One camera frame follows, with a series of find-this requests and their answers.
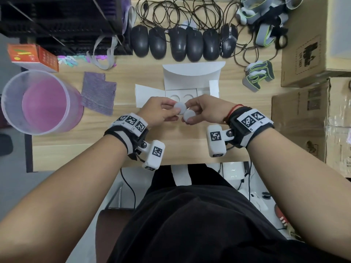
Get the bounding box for person's right hand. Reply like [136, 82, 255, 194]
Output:
[181, 94, 234, 126]

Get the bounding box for person's left hand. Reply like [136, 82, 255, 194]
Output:
[136, 96, 183, 129]

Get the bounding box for white round puck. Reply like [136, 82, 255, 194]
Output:
[173, 102, 188, 116]
[183, 109, 197, 123]

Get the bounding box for white insert tray with holes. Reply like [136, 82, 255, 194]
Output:
[165, 89, 199, 105]

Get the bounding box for white cardboard box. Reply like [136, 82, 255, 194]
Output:
[135, 61, 226, 108]

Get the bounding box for grey green strap pair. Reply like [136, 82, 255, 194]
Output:
[242, 60, 275, 93]

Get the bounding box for person's right forearm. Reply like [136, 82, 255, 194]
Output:
[246, 128, 351, 260]

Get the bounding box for person's left forearm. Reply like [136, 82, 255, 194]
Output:
[0, 134, 129, 263]

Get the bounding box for tape-wrapped cardboard box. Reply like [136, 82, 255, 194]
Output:
[271, 77, 351, 178]

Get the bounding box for cardboard box with black print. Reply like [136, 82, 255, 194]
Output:
[280, 0, 351, 88]

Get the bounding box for person's black clothing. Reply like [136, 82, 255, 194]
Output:
[108, 163, 351, 263]

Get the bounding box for marker-printed black wrist band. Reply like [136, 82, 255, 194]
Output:
[103, 113, 150, 161]
[226, 106, 275, 148]

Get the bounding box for purple cloth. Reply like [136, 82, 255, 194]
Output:
[81, 72, 117, 116]

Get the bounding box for plain black computer mouse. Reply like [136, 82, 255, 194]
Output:
[202, 28, 220, 61]
[130, 25, 150, 58]
[186, 27, 204, 62]
[169, 26, 188, 62]
[148, 26, 167, 60]

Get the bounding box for white power adapter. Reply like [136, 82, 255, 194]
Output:
[221, 161, 245, 181]

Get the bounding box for black angular gaming mouse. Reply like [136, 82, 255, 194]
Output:
[219, 23, 238, 59]

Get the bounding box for grey ribbon loop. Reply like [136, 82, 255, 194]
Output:
[86, 35, 117, 71]

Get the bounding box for row of black computer mice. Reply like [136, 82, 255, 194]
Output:
[136, 0, 278, 68]

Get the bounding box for pile of colourful plastic clips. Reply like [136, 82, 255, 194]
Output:
[57, 54, 109, 68]

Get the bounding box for purple ribbed plastic pieces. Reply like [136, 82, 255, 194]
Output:
[101, 0, 132, 22]

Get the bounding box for clear plastic bucket pink bottom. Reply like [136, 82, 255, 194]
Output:
[1, 69, 84, 136]

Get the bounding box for red striped shoe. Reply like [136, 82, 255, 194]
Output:
[274, 204, 288, 227]

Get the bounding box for brown chair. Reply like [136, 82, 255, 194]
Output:
[96, 186, 136, 263]

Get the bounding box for orange carton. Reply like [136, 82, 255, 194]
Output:
[7, 43, 60, 73]

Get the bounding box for dark grey rounded object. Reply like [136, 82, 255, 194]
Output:
[0, 133, 14, 157]

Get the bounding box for red string bracelet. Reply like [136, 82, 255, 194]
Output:
[223, 104, 245, 122]

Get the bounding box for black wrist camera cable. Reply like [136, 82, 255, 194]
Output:
[120, 167, 137, 210]

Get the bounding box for pile of grey green straps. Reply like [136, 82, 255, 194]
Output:
[235, 0, 305, 50]

